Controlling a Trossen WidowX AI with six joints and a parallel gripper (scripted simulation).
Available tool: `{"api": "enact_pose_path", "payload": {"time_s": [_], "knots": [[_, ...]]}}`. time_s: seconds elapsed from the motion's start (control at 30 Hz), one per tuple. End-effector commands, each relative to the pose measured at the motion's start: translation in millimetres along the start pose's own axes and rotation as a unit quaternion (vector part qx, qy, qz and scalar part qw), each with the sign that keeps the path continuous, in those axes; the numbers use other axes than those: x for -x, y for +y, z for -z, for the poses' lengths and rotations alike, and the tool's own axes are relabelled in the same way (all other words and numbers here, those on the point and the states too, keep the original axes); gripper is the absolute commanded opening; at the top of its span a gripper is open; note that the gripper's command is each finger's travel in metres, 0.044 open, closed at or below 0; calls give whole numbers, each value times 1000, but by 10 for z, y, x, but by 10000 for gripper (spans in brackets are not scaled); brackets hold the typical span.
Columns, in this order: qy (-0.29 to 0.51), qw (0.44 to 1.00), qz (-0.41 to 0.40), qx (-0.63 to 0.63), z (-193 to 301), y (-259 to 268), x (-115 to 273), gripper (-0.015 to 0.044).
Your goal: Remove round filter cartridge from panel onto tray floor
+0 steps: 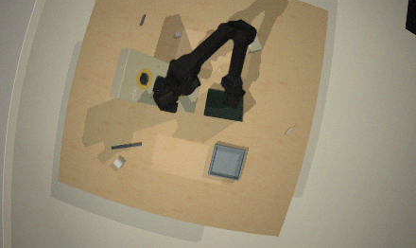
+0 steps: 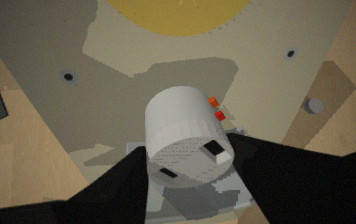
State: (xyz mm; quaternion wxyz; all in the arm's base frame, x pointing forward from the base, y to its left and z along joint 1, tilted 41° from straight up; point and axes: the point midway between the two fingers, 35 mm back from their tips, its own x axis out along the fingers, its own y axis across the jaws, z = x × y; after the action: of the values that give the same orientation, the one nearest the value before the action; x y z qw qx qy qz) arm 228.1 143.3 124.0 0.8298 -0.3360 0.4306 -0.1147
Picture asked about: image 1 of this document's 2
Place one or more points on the beige service panel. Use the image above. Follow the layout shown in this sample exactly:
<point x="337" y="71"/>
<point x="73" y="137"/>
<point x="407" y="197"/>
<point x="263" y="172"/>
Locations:
<point x="135" y="76"/>

